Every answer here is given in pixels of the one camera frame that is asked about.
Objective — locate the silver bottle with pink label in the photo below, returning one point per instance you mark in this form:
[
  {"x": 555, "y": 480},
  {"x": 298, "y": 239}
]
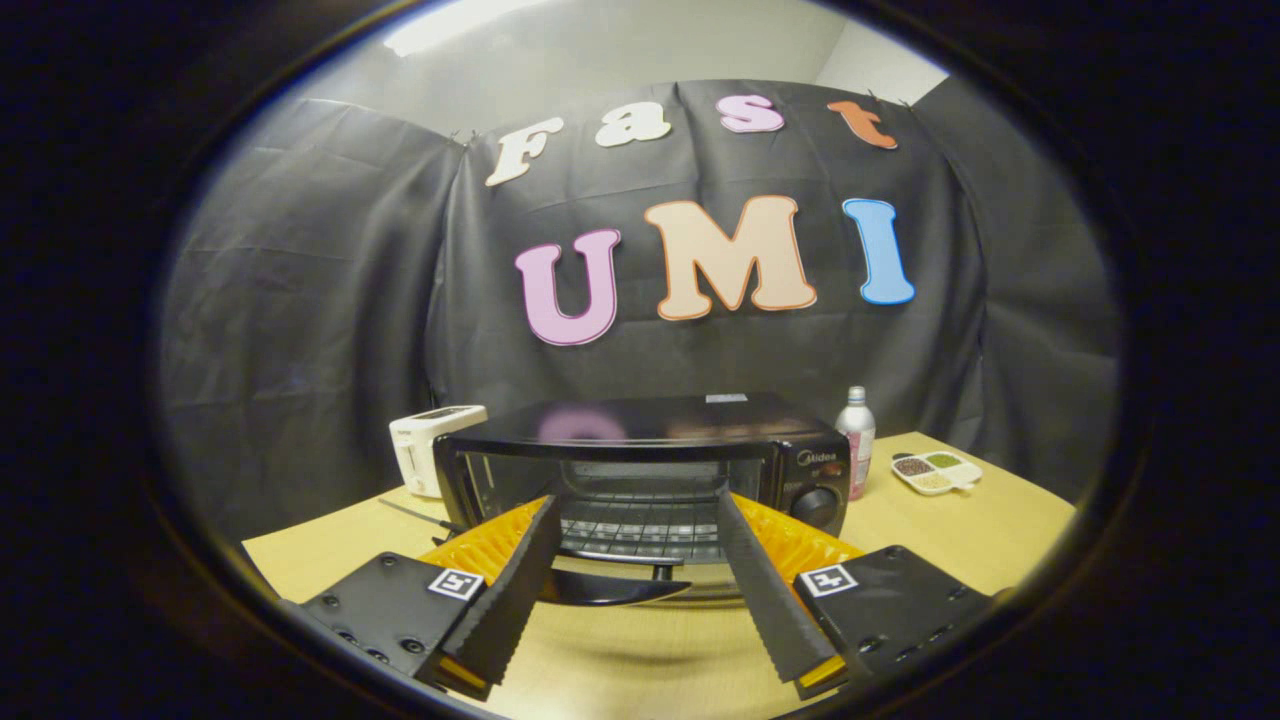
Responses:
[{"x": 857, "y": 440}]

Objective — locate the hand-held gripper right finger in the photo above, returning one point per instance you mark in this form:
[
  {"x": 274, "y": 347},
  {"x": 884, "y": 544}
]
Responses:
[{"x": 768, "y": 600}]

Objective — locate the white divided dish with spices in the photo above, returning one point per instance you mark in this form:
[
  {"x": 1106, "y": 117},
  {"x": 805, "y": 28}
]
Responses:
[{"x": 935, "y": 470}]

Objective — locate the white pop-up toaster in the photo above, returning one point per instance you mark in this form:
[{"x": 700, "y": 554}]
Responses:
[{"x": 425, "y": 445}]

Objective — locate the black toaster oven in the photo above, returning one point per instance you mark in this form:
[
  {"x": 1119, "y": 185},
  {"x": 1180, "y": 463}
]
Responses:
[{"x": 640, "y": 455}]

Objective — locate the black backdrop cloth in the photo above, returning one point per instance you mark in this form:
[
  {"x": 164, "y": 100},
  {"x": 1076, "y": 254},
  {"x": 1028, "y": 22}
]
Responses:
[{"x": 400, "y": 300}]

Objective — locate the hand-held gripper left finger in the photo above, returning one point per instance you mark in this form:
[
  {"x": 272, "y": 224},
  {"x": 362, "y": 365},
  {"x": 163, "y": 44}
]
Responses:
[{"x": 515, "y": 595}]

